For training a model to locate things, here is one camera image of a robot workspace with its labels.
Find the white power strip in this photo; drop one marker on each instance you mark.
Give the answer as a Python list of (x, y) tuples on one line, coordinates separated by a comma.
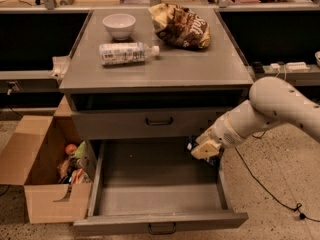
[(290, 67)]

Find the open grey middle drawer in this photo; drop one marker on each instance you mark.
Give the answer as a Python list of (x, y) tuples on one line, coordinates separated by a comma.
[(156, 186)]

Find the brown chips bag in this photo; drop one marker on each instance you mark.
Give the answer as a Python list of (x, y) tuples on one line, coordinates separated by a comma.
[(180, 27)]

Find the grey drawer cabinet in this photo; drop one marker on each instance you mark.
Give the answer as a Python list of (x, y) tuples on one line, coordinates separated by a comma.
[(177, 79)]

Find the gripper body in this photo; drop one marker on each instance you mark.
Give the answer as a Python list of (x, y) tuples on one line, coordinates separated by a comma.
[(220, 133)]

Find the closed grey top drawer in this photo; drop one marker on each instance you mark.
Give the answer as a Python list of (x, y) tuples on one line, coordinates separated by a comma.
[(145, 123)]

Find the orange fruit in box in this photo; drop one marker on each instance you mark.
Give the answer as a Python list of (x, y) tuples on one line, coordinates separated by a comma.
[(70, 149)]

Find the brown cardboard box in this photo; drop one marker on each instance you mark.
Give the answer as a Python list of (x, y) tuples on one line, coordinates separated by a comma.
[(30, 160)]

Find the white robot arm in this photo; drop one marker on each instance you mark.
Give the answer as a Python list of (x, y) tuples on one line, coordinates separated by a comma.
[(272, 101)]

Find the clear plastic water bottle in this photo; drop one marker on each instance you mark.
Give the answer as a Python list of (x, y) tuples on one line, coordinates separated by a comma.
[(126, 53)]

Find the white ceramic bowl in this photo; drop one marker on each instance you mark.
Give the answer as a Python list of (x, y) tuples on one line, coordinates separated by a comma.
[(120, 25)]

